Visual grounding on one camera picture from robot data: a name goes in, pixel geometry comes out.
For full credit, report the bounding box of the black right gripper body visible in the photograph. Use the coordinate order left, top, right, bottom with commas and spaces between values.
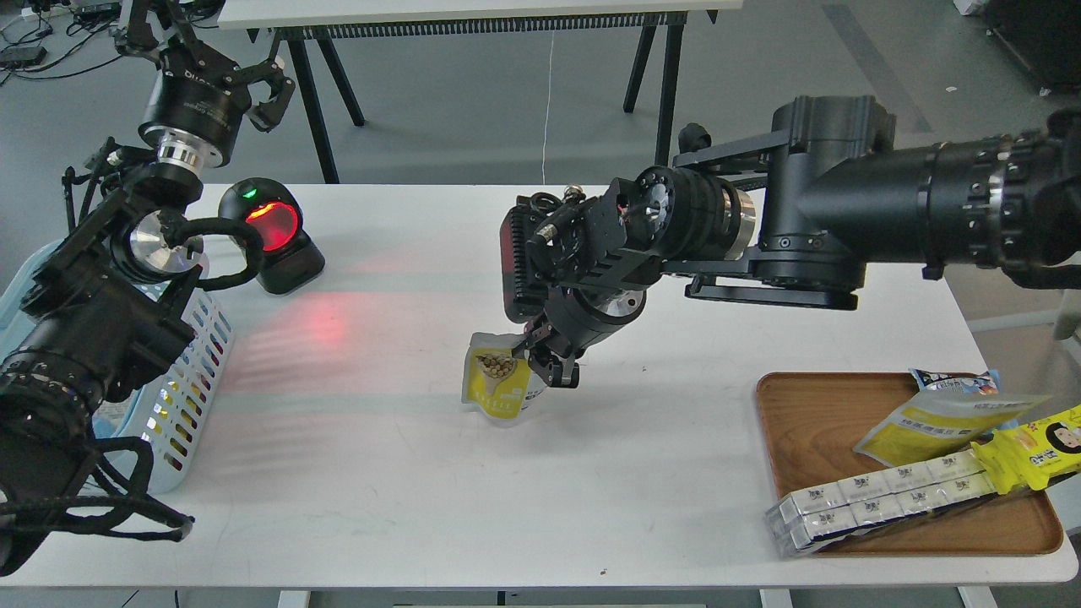
499, 187, 660, 359

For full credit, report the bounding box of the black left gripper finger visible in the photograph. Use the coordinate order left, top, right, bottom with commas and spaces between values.
246, 61, 296, 133
114, 1, 182, 72

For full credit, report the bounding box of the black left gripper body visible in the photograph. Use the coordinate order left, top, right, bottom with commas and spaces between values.
139, 47, 269, 170

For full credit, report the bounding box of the yellow chickpea snack pouch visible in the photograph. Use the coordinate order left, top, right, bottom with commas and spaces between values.
462, 332, 547, 426

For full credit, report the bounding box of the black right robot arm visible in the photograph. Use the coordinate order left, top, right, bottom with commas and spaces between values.
499, 96, 1080, 388

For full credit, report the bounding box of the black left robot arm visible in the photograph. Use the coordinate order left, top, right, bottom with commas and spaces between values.
1, 1, 295, 576

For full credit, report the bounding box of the light blue plastic basket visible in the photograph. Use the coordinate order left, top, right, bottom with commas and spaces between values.
1, 240, 233, 497

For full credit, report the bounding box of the yellow white snack pouch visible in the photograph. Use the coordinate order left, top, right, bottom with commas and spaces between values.
853, 389, 1051, 467

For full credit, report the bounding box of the blue white snack bag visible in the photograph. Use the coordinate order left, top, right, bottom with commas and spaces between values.
909, 368, 1000, 395

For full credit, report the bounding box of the yellow snack bar wrapper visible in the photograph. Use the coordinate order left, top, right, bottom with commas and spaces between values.
972, 405, 1080, 494

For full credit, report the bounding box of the white background table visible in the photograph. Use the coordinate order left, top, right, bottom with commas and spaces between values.
216, 1, 742, 184

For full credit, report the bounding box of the black power adapter on floor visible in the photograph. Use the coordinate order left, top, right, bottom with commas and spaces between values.
0, 47, 49, 70

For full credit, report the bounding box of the black barcode scanner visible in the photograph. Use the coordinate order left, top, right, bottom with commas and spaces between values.
219, 177, 325, 294

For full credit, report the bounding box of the brown wooden tray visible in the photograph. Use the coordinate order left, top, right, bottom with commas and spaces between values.
756, 372, 1066, 557

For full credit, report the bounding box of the white milk carton pack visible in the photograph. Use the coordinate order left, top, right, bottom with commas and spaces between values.
764, 450, 997, 557

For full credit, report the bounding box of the white hanging cable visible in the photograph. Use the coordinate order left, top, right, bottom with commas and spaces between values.
541, 30, 556, 186

